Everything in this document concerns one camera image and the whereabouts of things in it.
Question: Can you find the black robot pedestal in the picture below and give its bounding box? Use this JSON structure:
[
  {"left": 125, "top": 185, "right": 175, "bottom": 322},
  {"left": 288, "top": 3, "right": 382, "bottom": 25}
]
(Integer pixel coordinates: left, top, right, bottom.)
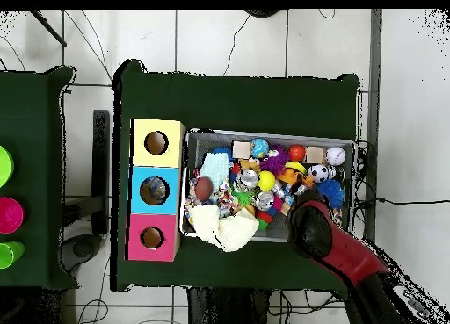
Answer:
[{"left": 187, "top": 286, "right": 272, "bottom": 324}]

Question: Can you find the brown toy football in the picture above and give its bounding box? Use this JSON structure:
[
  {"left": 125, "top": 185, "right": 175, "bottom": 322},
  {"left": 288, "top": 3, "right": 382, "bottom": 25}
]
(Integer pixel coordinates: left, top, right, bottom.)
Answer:
[{"left": 194, "top": 176, "right": 214, "bottom": 203}]

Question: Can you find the lime green plastic cup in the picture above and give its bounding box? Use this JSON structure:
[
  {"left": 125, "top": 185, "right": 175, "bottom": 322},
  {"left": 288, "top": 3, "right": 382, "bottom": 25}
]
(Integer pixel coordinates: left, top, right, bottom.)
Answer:
[
  {"left": 0, "top": 145, "right": 15, "bottom": 189},
  {"left": 0, "top": 241, "right": 26, "bottom": 270}
]

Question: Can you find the black slanted rod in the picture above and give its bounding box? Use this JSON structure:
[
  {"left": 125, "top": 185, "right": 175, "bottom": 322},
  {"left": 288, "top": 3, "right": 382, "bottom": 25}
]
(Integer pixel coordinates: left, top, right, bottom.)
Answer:
[{"left": 29, "top": 9, "right": 68, "bottom": 47}]

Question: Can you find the smooth yellow ball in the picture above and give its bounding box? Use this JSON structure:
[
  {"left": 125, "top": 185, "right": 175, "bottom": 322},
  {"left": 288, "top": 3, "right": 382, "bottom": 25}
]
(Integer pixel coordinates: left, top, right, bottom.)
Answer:
[{"left": 257, "top": 170, "right": 277, "bottom": 191}]

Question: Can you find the dark green side table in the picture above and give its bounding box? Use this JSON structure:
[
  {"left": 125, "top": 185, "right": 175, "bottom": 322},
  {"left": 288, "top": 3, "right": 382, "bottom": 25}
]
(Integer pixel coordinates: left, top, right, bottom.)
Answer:
[{"left": 0, "top": 65, "right": 80, "bottom": 292}]

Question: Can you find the blue spiky rubber ball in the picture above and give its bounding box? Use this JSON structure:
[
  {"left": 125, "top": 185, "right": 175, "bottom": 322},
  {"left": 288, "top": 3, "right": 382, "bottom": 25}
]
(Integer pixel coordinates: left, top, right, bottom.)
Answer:
[{"left": 316, "top": 178, "right": 345, "bottom": 209}]

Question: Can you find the dark green table cloth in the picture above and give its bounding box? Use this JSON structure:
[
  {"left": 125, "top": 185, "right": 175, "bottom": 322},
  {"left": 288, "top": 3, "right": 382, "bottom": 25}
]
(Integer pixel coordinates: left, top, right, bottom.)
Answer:
[{"left": 110, "top": 59, "right": 360, "bottom": 299}]

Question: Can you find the shallow silver mesh bin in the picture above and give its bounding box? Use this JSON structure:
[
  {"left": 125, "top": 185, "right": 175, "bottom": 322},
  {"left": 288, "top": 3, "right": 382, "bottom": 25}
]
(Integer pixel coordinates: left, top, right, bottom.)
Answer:
[{"left": 178, "top": 127, "right": 358, "bottom": 246}]

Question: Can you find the purple spiky ball with eyes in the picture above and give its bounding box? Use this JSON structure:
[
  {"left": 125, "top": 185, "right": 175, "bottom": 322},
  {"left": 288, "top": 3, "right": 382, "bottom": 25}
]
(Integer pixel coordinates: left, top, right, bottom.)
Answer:
[{"left": 259, "top": 145, "right": 292, "bottom": 176}]

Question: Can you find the white baseball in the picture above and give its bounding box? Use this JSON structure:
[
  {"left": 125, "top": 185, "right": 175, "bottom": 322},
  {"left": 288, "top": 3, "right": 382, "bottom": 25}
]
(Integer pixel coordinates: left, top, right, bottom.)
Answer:
[{"left": 324, "top": 146, "right": 347, "bottom": 167}]

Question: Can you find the blue white patterned ball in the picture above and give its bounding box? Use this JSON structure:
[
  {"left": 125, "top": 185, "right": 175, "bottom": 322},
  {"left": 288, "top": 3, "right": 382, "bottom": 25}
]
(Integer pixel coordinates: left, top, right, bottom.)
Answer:
[{"left": 250, "top": 138, "right": 270, "bottom": 159}]

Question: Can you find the orange toy building brick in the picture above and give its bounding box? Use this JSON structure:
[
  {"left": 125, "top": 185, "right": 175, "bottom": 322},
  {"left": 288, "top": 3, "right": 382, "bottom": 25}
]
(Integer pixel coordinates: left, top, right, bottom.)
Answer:
[{"left": 276, "top": 169, "right": 316, "bottom": 189}]

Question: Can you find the black upright panel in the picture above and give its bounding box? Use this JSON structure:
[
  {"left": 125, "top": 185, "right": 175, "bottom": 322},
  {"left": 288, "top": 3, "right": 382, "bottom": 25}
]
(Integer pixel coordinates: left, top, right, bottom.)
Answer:
[{"left": 91, "top": 109, "right": 111, "bottom": 235}]

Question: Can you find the black floor power cable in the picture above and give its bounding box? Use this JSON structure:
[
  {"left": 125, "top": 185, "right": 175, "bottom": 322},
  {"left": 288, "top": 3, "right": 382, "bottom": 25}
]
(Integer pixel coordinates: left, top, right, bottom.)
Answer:
[{"left": 354, "top": 196, "right": 450, "bottom": 206}]

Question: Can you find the red orange ball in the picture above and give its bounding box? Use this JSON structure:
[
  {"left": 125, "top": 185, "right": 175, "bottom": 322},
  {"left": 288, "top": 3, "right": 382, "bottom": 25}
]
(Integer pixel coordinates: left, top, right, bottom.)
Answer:
[{"left": 288, "top": 144, "right": 306, "bottom": 162}]

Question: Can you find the cream knitted cloth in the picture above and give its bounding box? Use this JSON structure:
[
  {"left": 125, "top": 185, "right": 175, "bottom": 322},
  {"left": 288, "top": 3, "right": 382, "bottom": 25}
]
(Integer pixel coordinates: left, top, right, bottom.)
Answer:
[{"left": 188, "top": 204, "right": 260, "bottom": 253}]

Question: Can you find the pink plastic cup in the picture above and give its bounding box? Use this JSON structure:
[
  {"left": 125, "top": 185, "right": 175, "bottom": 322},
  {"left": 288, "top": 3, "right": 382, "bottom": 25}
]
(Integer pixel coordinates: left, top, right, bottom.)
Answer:
[{"left": 0, "top": 196, "right": 25, "bottom": 234}]

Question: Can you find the wooden box with three holes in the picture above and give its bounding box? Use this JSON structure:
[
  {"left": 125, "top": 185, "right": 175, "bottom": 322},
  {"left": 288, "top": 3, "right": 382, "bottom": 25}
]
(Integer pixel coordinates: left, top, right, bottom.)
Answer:
[{"left": 124, "top": 118, "right": 186, "bottom": 263}]

